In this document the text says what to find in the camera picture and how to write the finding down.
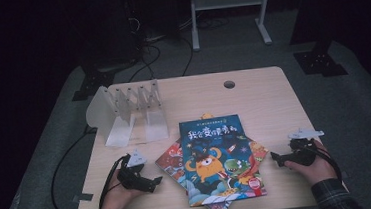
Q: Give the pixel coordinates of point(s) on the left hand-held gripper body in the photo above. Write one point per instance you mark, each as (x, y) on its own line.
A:
(130, 175)

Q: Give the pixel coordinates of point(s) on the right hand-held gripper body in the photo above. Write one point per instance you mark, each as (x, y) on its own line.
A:
(302, 153)

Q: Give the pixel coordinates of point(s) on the colourful animals picture book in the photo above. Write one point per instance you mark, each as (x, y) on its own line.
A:
(171, 162)

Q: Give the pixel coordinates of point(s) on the blue monster picture book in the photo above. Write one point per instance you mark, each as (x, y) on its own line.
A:
(221, 158)

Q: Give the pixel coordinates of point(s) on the person's right hand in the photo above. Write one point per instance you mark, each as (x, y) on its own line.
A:
(319, 169)

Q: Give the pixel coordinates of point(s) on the person's left hand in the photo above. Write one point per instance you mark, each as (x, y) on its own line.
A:
(119, 196)

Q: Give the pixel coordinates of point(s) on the grey tape strip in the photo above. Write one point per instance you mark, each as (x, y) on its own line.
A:
(82, 197)
(344, 175)

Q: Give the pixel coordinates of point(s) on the black stand with square base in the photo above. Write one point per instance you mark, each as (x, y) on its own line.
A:
(320, 62)
(93, 83)

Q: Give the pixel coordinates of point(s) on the white metal frame stand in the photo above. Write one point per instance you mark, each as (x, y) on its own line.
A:
(229, 0)

